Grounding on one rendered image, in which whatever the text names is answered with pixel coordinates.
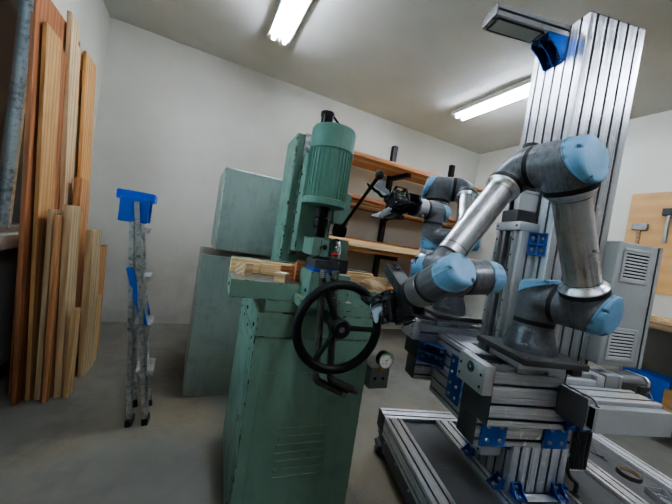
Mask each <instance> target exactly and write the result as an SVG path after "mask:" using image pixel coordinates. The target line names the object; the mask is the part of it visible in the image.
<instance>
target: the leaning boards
mask: <svg viewBox="0 0 672 504"><path fill-rule="evenodd" d="M95 83H96V65H95V64H94V62H93V60H92V59H91V57H90V56H89V54H88V52H87V51H84V53H83V52H82V50H81V49H80V42H79V22H78V21H77V19H76V17H75V16H74V14H73V12H71V11H68V10H67V21H65V20H64V18H63V17H62V15H61V14H60V12H59V11H58V9H57V8H56V6H55V5H54V3H53V2H52V1H51V0H34V6H33V11H31V12H30V32H29V52H28V72H27V92H26V112H25V132H24V152H23V172H22V189H21V205H20V220H19V235H18V250H17V266H16V281H15V296H14V312H13V327H12V342H11V358H10V373H9V388H8V399H10V398H11V406H16V405H17V404H18V403H19V402H20V401H21V399H22V398H23V397H24V396H25V401H29V400H30V399H31V398H32V397H33V396H34V400H40V399H41V398H42V400H41V404H42V403H46V402H47V401H48V400H49V399H50V397H51V396H52V395H53V394H54V398H58V397H61V396H62V395H63V398H69V396H70V395H71V393H72V392H73V386H74V376H75V365H76V359H77V354H79V355H78V372H77V377H85V375H86V374H87V372H88V371H89V370H90V368H91V367H92V365H93V364H94V361H95V360H96V353H97V349H98V348H99V338H100V326H101V315H102V303H103V291H104V280H105V268H106V256H107V245H101V233H102V229H88V214H89V196H90V177H91V158H92V139H93V121H94V102H95Z"/></svg>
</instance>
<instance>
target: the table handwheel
mask: <svg viewBox="0 0 672 504"><path fill-rule="evenodd" d="M334 290H350V291H353V292H355V293H357V294H359V295H360V296H363V295H364V296H369V297H371V298H373V297H374V296H373V295H372V294H371V293H370V292H369V291H368V290H367V289H366V288H365V287H363V286H362V285H360V284H358V283H355V282H352V281H347V280H337V281H331V282H328V283H325V284H323V285H320V286H319V287H317V288H315V289H314V290H313V291H311V292H310V293H309V294H308V295H307V296H306V297H305V298H304V300H303V301H302V302H301V304H300V305H299V307H298V309H297V311H296V313H295V316H294V319H293V324H292V341H293V345H294V348H295V351H296V353H297V355H298V356H299V358H300V359H301V360H302V362H303V363H304V364H305V365H306V366H308V367H309V368H311V369H312V370H314V371H316V372H319V373H323V374H341V373H345V372H348V371H350V370H352V369H354V368H356V367H358V366H359V365H360V364H362V363H363V362H364V361H365V360H366V359H367V358H368V357H369V356H370V354H371V353H372V352H373V350H374V348H375V347H376V345H377V342H378V340H379V337H380V333H381V326H382V324H381V313H380V315H379V321H378V323H375V322H374V318H373V327H361V326H351V325H350V324H349V323H348V321H346V320H345V319H344V318H342V317H340V316H338V315H337V312H336V309H335V307H334V304H333V301H332V298H331V295H330V291H334ZM322 295H325V297H326V300H327V303H328V305H329V308H330V312H331V315H332V316H329V315H330V314H329V313H330V312H329V311H327V310H324V320H323V321H324V322H325V323H326V324H327V325H328V331H329V332H330V333H331V334H330V335H329V337H328V338H327V339H326V341H325V342H324V344H323V345H322V346H321V348H320V349H319V350H318V352H317V353H316V354H315V355H314V357H313V358H312V357H311V356H310V355H309V353H308V352H307V351H306V349H305V347H304V344H303V341H302V333H301V331H302V323H303V320H304V317H305V315H306V312H307V311H308V309H309V308H310V306H311V305H312V304H313V303H314V302H315V301H316V300H317V299H318V298H319V297H321V296H322ZM350 331H357V332H370V333H371V336H370V338H369V340H368V342H367V344H366V346H365V347H364V348H363V350H362V351H361V352H360V353H359V354H358V355H357V356H355V357H354V358H353V359H351V360H349V361H347V362H344V363H341V364H336V365H329V364H324V363H321V362H318V359H319V358H320V357H321V355H322V354H323V353H324V351H325V350H326V348H327V347H328V346H329V345H330V343H331V342H332V341H333V340H334V338H336V339H344V338H346V337H347V336H348V334H349V333H350Z"/></svg>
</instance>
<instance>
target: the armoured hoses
mask: <svg viewBox="0 0 672 504"><path fill-rule="evenodd" d="M327 271H328V270H320V280H319V281H320V282H319V286H320V285H323V284H325V283H327V282H326V281H327V280H326V279H327V273H328V272H327ZM331 274H332V275H331V276H332V277H331V278H332V279H331V280H332V281H337V280H339V271H332V273H331ZM337 294H338V290H334V291H331V298H332V301H333V304H334V307H335V309H336V312H337V304H338V303H337V302H338V301H337V300H338V299H337V298H338V297H337V296H338V295H337ZM317 303H318V304H317V305H318V306H317V307H318V308H317V309H318V310H317V316H316V317H317V318H316V319H317V320H316V332H315V343H314V344H315V345H314V355H315V354H316V353H317V352H318V350H319V349H320V348H321V346H322V345H321V344H322V338H323V337H322V336H323V335H322V334H323V333H322V332H323V322H324V321H323V320H324V309H325V295H322V296H321V297H319V298H318V302H317ZM335 340H336V339H335V338H334V340H333V341H332V342H331V343H330V345H329V346H328V353H327V354H328V355H327V356H328V357H327V358H328V359H327V360H328V361H327V364H329V365H334V364H335V363H334V362H335V361H334V360H335V359H334V358H335V357H334V356H335V344H336V343H335V342H336V341H335ZM314 355H313V356H314ZM312 372H313V373H312V377H313V378H312V379H313V382H314V383H315V384H316V385H318V386H319V387H321V388H323V389H326V390H328V391H330V392H332V393H334V394H336V395H339V396H340V397H342V398H346V397H347V395H348V392H350V393H351V394H354V395H357V394H358V392H359V390H358V388H357V387H355V386H352V385H350V384H348V383H346V382H344V381H341V380H339V379H336V378H335V377H334V374H327V379H328V382H327V381H325V380H323V379H321V378H320V375H319V372H316V371H314V370H313V371H312Z"/></svg>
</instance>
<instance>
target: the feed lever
mask: <svg viewBox="0 0 672 504"><path fill-rule="evenodd" d="M384 176H385V173H384V171H383V170H377V171H376V173H375V179H374V180H373V182H372V183H371V184H370V186H369V187H368V189H367V190H366V191H365V193H364V194H363V196H362V197H361V199H360V200H359V201H358V203H357V204H356V206H355V207H354V208H353V210H352V211H351V213H350V214H349V215H348V217H347V218H346V220H345V221H344V222H343V224H337V223H336V224H334V226H333V229H332V234H333V236H335V237H341V238H344V237H345V235H346V232H347V227H346V224H347V222H348V221H349V219H350V218H351V217H352V215H353V214H354V213H355V211H356V210H357V208H358V207H359V206H360V204H361V203H362V202H363V200H364V199H365V198H366V196H367V195H368V193H369V192H370V191H371V189H372V188H373V187H374V185H375V184H376V183H377V181H378V180H381V179H383V178H384Z"/></svg>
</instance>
